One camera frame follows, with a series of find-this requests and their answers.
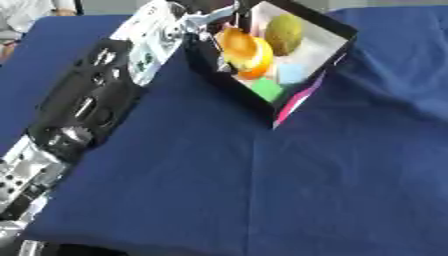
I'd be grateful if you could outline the yellow green toy fruit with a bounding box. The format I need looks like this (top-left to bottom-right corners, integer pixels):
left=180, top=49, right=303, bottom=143
left=264, top=13, right=307, bottom=57

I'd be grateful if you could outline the green block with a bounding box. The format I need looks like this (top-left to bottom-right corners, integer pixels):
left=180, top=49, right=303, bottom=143
left=250, top=77, right=286, bottom=103

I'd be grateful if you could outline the light blue block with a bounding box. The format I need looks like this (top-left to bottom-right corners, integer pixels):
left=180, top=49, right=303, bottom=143
left=274, top=63, right=308, bottom=85

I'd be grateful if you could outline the black box with white inside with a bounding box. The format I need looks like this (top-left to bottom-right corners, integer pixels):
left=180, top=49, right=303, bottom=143
left=183, top=0, right=361, bottom=130

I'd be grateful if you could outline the orange toy fruit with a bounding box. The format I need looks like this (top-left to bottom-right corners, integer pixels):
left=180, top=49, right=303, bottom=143
left=234, top=36, right=277, bottom=81

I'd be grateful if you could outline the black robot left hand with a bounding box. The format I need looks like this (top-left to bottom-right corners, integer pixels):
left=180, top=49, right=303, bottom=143
left=166, top=0, right=259, bottom=38

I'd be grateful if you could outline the orange brown toy bread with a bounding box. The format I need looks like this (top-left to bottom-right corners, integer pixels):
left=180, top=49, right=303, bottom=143
left=215, top=26, right=259, bottom=66

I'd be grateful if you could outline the person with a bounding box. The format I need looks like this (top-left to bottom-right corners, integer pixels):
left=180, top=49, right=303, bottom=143
left=0, top=0, right=81, bottom=63

